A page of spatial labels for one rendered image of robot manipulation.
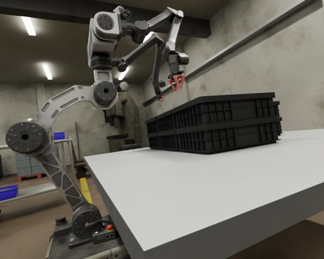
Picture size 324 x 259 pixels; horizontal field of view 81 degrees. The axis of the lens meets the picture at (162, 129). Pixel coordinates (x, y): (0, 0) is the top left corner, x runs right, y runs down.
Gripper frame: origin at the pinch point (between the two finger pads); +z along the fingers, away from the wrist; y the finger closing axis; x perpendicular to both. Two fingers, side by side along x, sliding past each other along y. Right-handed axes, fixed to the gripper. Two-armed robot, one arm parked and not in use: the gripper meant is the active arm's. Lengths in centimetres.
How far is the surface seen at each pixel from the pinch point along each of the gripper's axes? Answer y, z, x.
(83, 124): 762, -52, 78
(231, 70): 226, -72, -248
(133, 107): 661, -80, -126
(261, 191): -80, 32, 31
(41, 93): 745, -194, 202
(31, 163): 554, 54, 230
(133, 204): -73, 31, 48
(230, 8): 207, -193, -259
